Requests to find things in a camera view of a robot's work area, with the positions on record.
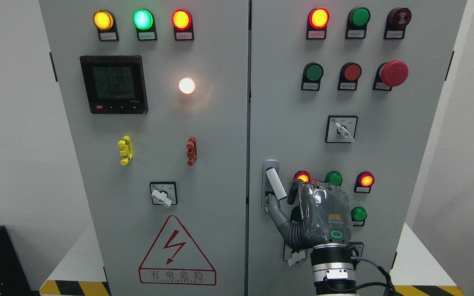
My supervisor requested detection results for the grey right cabinet door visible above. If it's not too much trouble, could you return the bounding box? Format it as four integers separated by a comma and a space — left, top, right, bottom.
248, 0, 467, 296

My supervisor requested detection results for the grey left cabinet door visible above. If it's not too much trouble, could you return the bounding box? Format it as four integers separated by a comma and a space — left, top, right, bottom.
39, 0, 249, 296

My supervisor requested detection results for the red lit indicator middle right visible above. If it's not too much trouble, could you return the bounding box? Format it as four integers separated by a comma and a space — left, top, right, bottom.
354, 171, 375, 194

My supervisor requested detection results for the red lit indicator light left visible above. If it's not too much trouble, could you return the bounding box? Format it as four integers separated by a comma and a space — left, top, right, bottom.
172, 8, 194, 41

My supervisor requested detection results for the upper right rotary switch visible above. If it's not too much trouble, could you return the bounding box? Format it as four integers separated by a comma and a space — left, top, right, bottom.
325, 116, 358, 143

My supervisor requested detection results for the white lit indicator light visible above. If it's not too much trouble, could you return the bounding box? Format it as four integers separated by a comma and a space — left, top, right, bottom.
178, 77, 196, 95

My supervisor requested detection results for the red push button upper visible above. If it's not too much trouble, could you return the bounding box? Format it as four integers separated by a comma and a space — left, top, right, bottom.
337, 62, 362, 91

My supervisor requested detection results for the silver door handle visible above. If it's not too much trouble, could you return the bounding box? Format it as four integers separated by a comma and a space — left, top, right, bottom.
261, 159, 288, 213

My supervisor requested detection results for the black rotary switch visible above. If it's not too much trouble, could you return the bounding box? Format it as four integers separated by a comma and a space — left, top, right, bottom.
346, 242, 364, 270

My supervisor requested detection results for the white rotary switch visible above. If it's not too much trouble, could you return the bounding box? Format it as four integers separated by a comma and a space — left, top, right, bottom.
282, 244, 308, 268
149, 181, 178, 208

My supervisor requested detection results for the yellow indicator light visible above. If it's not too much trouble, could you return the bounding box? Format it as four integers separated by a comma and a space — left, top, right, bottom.
93, 10, 119, 42

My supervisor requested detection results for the lower white rotary switch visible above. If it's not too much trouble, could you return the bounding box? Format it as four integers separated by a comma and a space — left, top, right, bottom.
282, 244, 308, 268

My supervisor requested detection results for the red high voltage warning sticker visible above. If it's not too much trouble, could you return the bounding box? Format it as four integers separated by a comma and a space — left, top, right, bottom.
138, 215, 217, 285

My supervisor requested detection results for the black cable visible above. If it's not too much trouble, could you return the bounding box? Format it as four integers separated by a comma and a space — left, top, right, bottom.
323, 257, 398, 296

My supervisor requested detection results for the red emergency stop button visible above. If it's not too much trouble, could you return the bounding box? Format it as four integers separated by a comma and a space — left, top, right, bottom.
372, 60, 409, 92

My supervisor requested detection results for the black digital power meter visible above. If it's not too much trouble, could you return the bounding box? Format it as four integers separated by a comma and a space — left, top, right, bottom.
79, 55, 149, 114

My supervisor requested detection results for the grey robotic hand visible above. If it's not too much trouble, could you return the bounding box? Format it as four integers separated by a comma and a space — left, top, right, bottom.
269, 180, 353, 251

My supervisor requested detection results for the yellow terminal connector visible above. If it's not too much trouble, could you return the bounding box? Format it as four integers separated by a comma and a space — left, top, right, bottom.
117, 135, 133, 166

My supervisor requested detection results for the left white rotary switch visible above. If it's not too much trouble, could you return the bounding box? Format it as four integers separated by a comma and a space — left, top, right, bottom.
149, 181, 178, 208

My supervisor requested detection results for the grey cabinet door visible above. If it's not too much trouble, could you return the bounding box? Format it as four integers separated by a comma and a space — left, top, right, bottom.
39, 0, 249, 296
248, 0, 467, 296

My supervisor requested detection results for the dark red buzzer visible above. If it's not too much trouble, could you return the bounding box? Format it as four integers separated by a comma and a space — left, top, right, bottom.
383, 7, 412, 39

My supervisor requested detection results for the green lit indicator light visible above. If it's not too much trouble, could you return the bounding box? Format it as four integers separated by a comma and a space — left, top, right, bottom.
133, 9, 158, 41

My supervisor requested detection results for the red lit indicator middle left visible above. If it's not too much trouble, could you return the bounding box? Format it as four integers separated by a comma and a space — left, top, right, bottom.
294, 170, 311, 183

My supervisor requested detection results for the green indicator middle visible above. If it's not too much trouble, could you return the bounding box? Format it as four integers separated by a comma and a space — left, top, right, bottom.
324, 171, 344, 187

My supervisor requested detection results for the red terminal connector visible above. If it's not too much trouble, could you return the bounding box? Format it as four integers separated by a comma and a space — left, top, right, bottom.
186, 136, 198, 166

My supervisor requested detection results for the green push button lower right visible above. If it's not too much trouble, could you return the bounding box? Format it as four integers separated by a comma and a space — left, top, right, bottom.
351, 206, 367, 227

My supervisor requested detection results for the top red lit indicator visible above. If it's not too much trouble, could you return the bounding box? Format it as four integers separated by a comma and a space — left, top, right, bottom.
305, 7, 330, 40

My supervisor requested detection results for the green push button upper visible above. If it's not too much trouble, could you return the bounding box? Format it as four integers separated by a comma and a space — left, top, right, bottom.
301, 62, 324, 91

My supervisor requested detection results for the top green indicator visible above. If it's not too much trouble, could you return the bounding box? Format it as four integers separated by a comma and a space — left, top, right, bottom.
345, 6, 371, 39

